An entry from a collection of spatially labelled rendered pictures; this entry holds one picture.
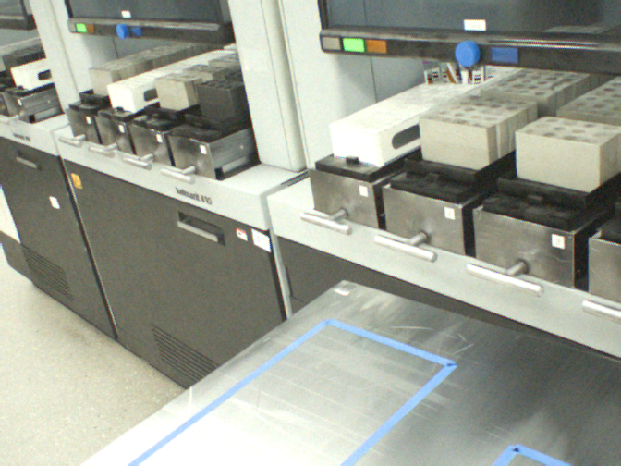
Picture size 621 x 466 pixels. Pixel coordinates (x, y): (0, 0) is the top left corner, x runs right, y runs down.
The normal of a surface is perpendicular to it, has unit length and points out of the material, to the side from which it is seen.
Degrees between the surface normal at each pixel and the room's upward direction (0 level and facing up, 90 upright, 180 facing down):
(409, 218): 90
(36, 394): 0
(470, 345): 0
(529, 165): 90
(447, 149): 90
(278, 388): 0
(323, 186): 90
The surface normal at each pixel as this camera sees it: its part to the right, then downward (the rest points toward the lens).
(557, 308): -0.74, 0.40
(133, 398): -0.16, -0.89
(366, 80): 0.66, 0.22
